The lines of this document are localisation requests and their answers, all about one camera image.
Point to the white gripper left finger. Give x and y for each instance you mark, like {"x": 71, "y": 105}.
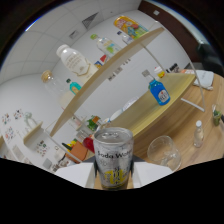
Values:
{"x": 80, "y": 173}

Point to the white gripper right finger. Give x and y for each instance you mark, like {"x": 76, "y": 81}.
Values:
{"x": 150, "y": 171}

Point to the silver black soda water can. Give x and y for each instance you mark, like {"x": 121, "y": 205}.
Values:
{"x": 113, "y": 156}

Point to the clear bottle with red label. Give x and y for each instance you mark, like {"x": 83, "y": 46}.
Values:
{"x": 198, "y": 136}

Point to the orange pot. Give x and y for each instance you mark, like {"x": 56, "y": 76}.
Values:
{"x": 79, "y": 151}

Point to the clear drinking glass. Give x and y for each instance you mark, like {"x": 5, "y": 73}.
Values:
{"x": 165, "y": 155}

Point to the green potted plant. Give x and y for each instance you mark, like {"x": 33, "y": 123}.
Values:
{"x": 92, "y": 123}

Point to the white figurine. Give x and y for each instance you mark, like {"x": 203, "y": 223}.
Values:
{"x": 29, "y": 120}

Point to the blue liquid glass bottle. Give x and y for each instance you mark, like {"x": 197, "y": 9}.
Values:
{"x": 159, "y": 92}

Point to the small teal bottle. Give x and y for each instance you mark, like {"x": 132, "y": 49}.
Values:
{"x": 75, "y": 87}

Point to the glass jar with cork lid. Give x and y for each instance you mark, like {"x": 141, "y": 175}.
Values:
{"x": 56, "y": 88}

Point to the wooden two-tier shelf rack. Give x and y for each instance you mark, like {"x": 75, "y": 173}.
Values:
{"x": 110, "y": 76}

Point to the large white milk bottle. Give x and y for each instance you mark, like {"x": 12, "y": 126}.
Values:
{"x": 75, "y": 61}

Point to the red and white carton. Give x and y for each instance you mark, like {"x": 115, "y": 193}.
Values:
{"x": 101, "y": 61}

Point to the clear bottle with green cap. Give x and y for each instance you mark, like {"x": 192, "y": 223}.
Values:
{"x": 106, "y": 45}

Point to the small clear plain bottle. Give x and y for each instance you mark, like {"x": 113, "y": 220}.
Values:
{"x": 126, "y": 38}

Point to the yellow colourful drink can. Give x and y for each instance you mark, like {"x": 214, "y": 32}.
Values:
{"x": 131, "y": 26}

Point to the ceiling air vent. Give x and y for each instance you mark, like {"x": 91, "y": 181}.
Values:
{"x": 90, "y": 20}

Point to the wooden wall shelf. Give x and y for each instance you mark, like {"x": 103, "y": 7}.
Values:
{"x": 33, "y": 133}

